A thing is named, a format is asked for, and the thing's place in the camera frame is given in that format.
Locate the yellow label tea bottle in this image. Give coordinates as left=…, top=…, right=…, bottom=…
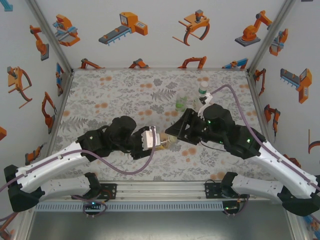
left=155, top=131, right=179, bottom=151

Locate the clear bottle bright green label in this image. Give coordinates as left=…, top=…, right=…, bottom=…
left=175, top=94, right=188, bottom=113

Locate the clear bottle green white label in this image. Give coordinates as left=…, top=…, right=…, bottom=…
left=194, top=81, right=210, bottom=111

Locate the grey floral tablecloth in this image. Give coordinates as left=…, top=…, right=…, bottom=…
left=41, top=68, right=282, bottom=182

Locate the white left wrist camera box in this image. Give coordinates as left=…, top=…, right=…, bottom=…
left=140, top=126, right=159, bottom=152

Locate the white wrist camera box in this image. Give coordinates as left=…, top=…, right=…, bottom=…
left=140, top=126, right=159, bottom=152
left=196, top=91, right=214, bottom=118

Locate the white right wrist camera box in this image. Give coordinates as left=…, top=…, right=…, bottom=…
left=196, top=91, right=214, bottom=118

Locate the aluminium frame rail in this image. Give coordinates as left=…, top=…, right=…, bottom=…
left=42, top=181, right=286, bottom=202

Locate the aluminium table side rail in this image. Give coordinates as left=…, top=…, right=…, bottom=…
left=246, top=69, right=275, bottom=146
left=39, top=69, right=75, bottom=156

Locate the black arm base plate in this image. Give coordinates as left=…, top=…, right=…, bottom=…
left=204, top=181, right=251, bottom=200
left=71, top=183, right=118, bottom=200

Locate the white slotted cable duct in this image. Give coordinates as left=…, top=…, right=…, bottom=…
left=34, top=201, right=224, bottom=212

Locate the grey corner bracket plate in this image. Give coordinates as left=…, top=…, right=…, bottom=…
left=57, top=71, right=73, bottom=97

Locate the aluminium frame post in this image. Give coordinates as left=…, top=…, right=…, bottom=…
left=246, top=0, right=297, bottom=74
left=26, top=0, right=75, bottom=74

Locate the aluminium frame leg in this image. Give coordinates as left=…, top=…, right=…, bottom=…
left=14, top=212, right=35, bottom=240
left=287, top=214, right=311, bottom=240

